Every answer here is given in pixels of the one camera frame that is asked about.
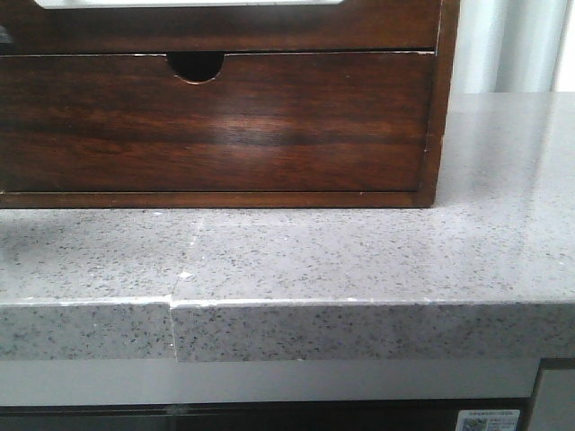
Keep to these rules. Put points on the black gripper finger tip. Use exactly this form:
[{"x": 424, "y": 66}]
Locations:
[{"x": 5, "y": 37}]

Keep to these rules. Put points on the wooden drawer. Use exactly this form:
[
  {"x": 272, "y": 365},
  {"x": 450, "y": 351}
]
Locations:
[
  {"x": 347, "y": 25},
  {"x": 349, "y": 121}
]

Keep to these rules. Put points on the dark wooden drawer cabinet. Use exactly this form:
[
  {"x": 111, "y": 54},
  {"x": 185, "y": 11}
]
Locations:
[{"x": 199, "y": 67}]

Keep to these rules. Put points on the black under-counter appliance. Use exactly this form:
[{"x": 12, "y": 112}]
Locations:
[{"x": 269, "y": 415}]

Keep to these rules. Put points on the white QR code sticker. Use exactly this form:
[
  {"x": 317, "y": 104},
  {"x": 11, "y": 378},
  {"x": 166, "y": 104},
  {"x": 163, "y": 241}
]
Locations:
[{"x": 488, "y": 420}]

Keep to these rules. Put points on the grey cabinet door panel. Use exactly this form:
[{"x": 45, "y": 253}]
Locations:
[{"x": 553, "y": 407}]

